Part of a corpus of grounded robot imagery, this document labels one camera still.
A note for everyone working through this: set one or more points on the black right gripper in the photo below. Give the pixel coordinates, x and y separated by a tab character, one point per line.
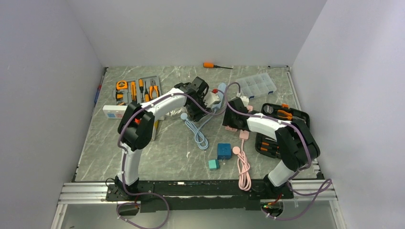
227	120

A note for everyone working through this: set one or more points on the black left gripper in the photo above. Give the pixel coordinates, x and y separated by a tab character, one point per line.
196	116

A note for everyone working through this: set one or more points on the light blue round plug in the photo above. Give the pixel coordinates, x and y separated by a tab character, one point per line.
184	116

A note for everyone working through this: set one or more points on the blue cube socket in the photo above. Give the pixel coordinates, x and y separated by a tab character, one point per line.
224	151

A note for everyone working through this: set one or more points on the light blue power strip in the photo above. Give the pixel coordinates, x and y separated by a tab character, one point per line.
221	87

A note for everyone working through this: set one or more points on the clear plastic organizer box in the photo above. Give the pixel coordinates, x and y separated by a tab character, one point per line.
258	85

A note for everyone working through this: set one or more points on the black plastic tool case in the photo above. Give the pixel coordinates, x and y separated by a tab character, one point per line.
267	145

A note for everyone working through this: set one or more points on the teal plug adapter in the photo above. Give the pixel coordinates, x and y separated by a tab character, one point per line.
213	164

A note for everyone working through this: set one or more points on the grey tool tray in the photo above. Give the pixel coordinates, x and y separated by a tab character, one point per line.
139	90

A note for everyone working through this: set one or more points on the pink cube socket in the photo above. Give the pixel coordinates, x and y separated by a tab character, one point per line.
228	128

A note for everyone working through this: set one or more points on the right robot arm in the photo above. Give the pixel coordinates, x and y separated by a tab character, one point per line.
289	127

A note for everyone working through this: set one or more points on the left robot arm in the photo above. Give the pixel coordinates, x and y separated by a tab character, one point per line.
136	126

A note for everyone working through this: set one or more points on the beige cube socket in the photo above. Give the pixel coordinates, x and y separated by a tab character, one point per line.
154	130

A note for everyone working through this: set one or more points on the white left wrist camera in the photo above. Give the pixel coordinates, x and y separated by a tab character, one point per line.
211	98

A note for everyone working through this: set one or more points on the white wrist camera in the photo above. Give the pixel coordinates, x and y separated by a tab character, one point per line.
211	98
244	99

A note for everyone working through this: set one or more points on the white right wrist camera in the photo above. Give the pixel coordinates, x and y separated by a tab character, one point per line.
244	99

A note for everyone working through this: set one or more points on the orange handled screwdriver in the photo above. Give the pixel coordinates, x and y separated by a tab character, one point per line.
211	66

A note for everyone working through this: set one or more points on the orange handled pliers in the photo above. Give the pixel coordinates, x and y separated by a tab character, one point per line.
292	115

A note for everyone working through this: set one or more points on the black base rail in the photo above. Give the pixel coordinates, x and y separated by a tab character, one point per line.
197	195

